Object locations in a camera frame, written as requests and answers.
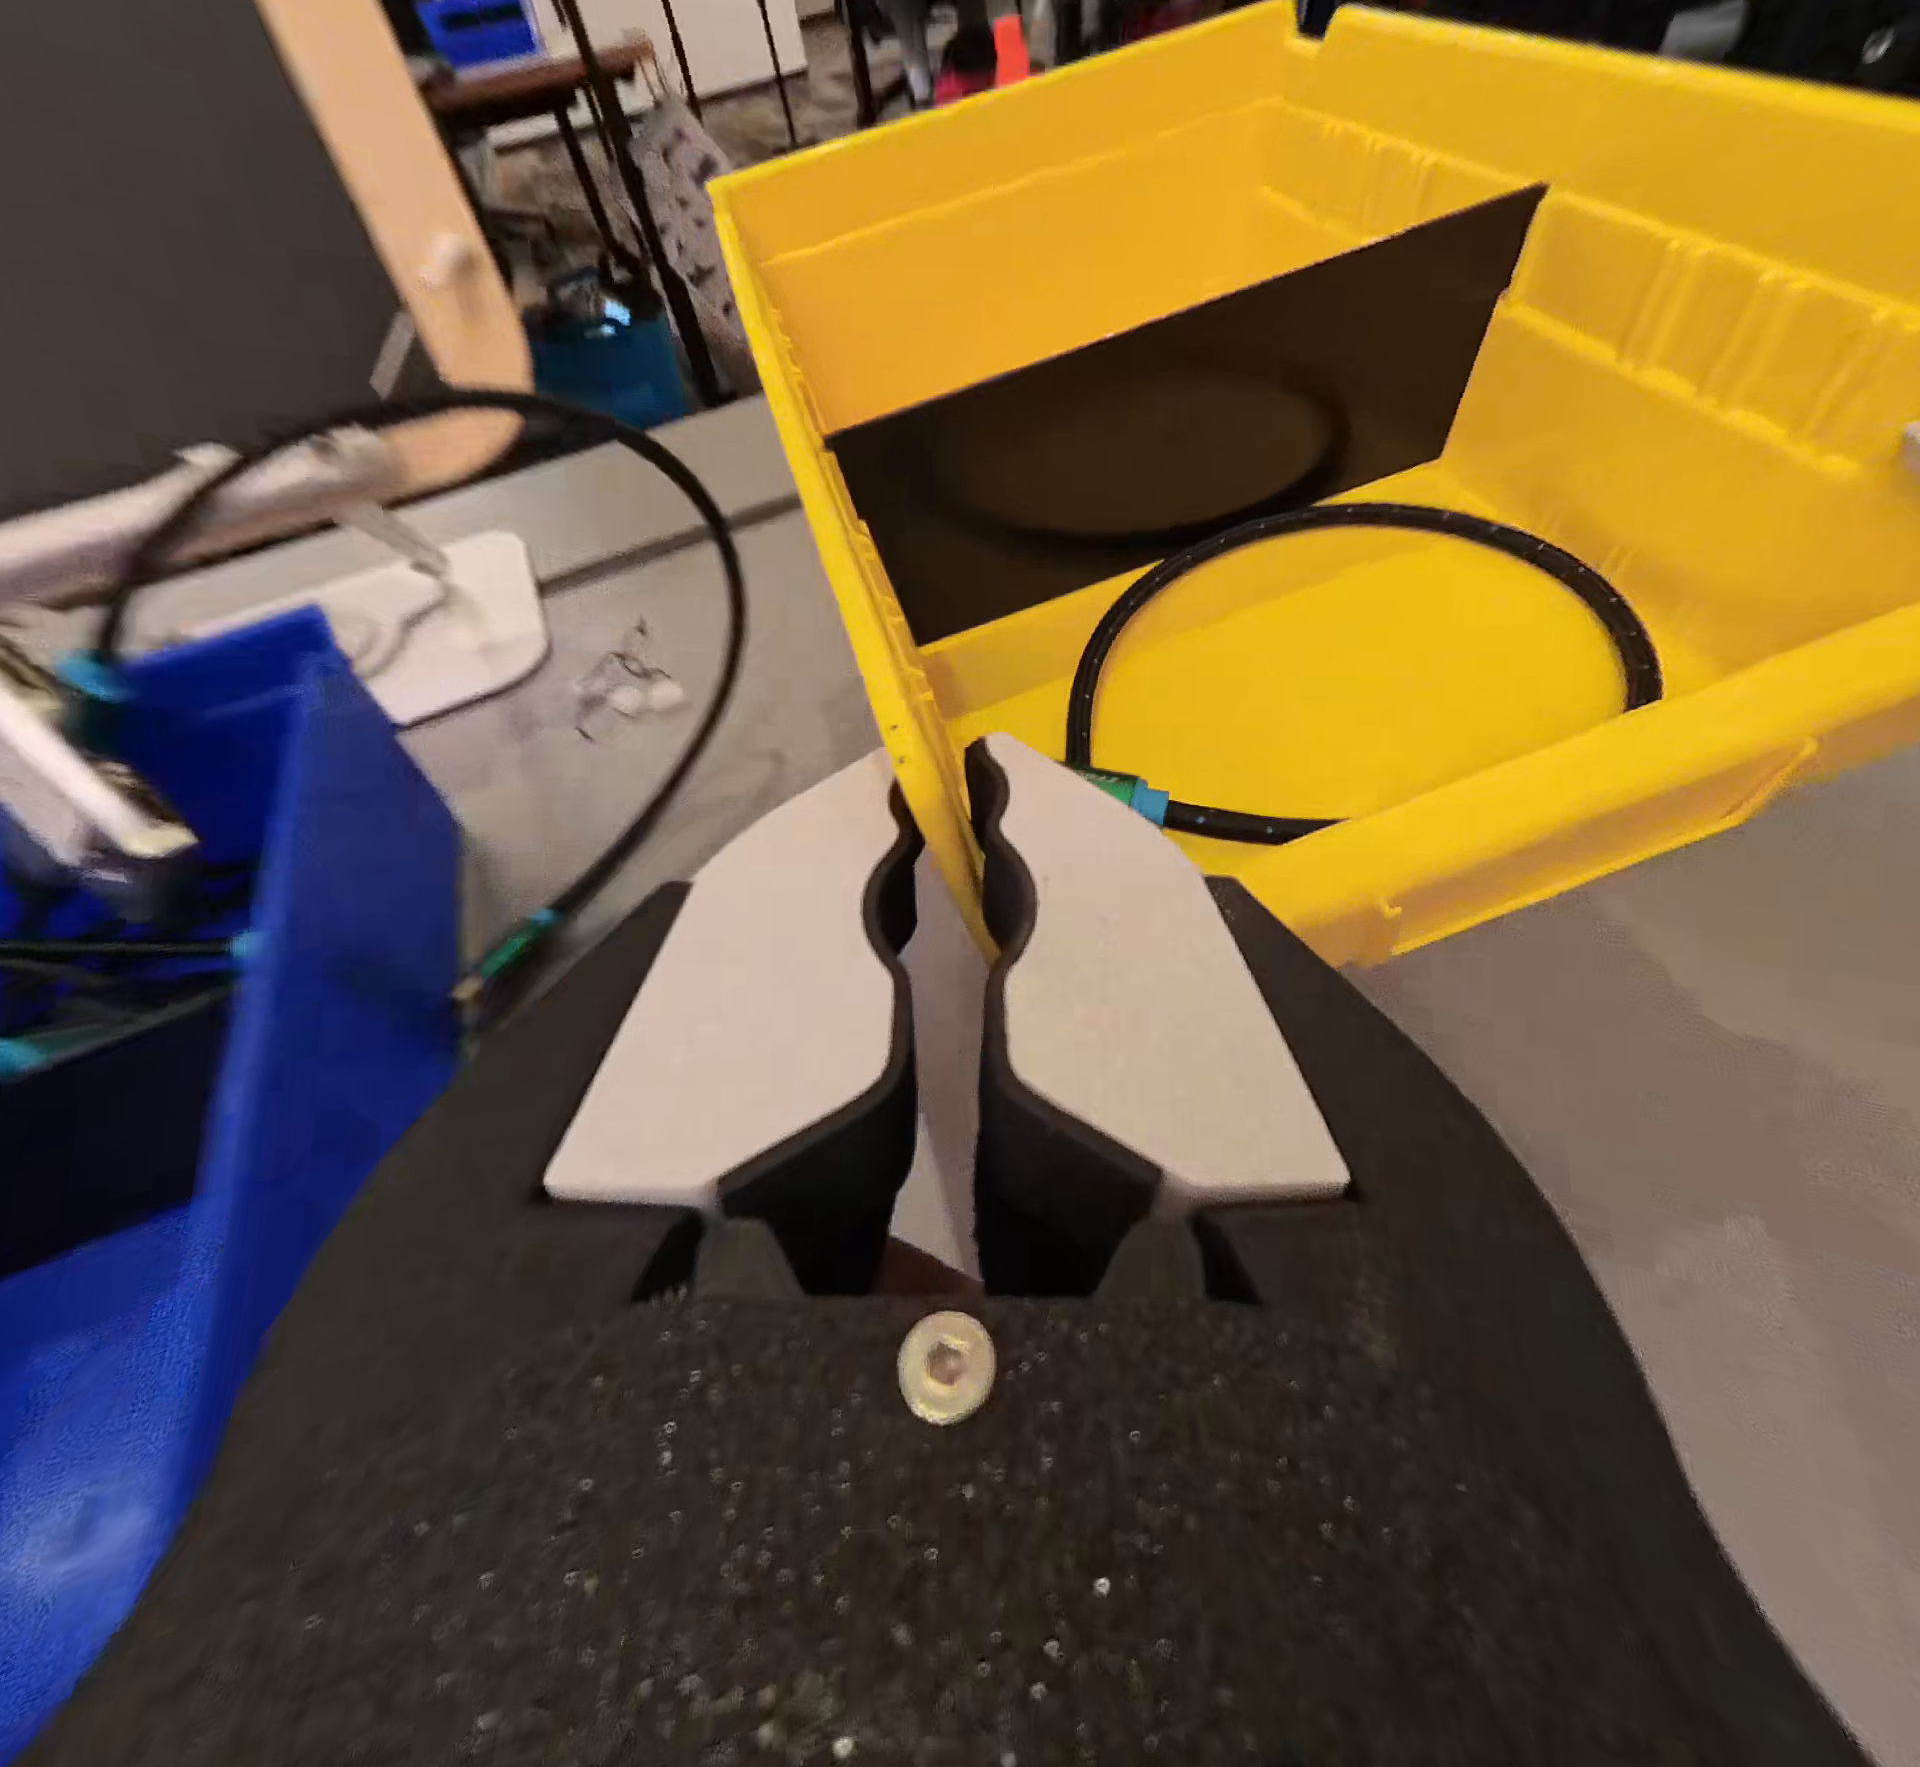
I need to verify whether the grey desk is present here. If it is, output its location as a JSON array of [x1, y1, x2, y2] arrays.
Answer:
[[0, 395, 1920, 1767]]

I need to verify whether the blue bag cart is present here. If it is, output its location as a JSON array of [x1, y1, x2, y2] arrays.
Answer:
[[528, 267, 706, 431]]

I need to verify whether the black bin divider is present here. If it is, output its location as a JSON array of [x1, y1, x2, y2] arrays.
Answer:
[[824, 184, 1549, 647]]

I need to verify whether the yellow plastic bin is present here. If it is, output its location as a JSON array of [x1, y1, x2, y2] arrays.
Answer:
[[704, 0, 1920, 971]]

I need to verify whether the small white clip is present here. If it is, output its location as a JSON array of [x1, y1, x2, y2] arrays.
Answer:
[[574, 620, 694, 743]]

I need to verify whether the white stand bar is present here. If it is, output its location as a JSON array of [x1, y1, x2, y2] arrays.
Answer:
[[0, 423, 510, 599]]

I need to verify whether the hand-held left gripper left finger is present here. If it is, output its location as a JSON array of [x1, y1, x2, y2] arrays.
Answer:
[[539, 748, 922, 1296]]

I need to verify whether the small blue bin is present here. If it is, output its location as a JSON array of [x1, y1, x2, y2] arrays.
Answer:
[[412, 0, 541, 72]]

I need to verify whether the blue plastic bin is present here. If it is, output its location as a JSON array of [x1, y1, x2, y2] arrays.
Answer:
[[0, 604, 463, 1761]]

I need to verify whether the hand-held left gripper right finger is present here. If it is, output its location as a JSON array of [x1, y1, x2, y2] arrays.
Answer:
[[963, 733, 1355, 1296]]

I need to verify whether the wooden panel frame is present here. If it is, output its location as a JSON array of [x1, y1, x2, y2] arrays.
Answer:
[[177, 0, 538, 487]]

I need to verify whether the dark grey panel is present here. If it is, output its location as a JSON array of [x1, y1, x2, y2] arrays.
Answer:
[[0, 0, 452, 515]]

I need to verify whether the orange traffic cone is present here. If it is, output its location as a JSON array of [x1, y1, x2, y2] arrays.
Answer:
[[931, 13, 1040, 108]]

